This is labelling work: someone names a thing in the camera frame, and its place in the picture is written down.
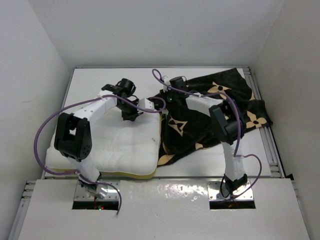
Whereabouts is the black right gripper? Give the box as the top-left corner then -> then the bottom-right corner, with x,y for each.
159,86 -> 179,109

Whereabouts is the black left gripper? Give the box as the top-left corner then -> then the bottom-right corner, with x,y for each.
117,98 -> 144,121

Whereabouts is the black pillowcase with beige flowers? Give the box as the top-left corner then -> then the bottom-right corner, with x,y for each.
150,68 -> 273,166

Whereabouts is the white pillow with yellow edge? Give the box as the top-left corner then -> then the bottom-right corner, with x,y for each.
44,104 -> 166,180

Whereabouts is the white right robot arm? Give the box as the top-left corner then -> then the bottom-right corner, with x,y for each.
157,77 -> 248,201

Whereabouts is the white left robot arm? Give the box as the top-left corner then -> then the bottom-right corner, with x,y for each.
54,78 -> 153,196

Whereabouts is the white front cover board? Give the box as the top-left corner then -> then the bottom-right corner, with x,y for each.
19,178 -> 309,240

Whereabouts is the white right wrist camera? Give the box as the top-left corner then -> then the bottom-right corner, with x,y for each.
161,75 -> 171,93

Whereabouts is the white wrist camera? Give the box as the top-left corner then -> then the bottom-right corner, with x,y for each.
137,98 -> 155,113
161,75 -> 171,93

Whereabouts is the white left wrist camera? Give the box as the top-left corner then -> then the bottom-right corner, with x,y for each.
137,98 -> 155,113

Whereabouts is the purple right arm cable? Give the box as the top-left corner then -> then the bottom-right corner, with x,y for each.
151,68 -> 263,202

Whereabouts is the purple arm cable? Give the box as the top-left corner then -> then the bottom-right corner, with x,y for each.
33,96 -> 167,216
151,68 -> 263,202

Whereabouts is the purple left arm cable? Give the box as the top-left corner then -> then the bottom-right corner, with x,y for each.
33,96 -> 167,216

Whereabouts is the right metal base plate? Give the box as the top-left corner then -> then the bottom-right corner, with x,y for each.
207,179 -> 254,202

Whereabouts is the metal base plate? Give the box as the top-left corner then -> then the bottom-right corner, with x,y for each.
74,181 -> 120,202
207,179 -> 254,202

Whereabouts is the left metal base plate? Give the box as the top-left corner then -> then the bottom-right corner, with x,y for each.
74,181 -> 120,202

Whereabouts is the aluminium rail right side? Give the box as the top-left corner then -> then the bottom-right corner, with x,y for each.
242,66 -> 286,178

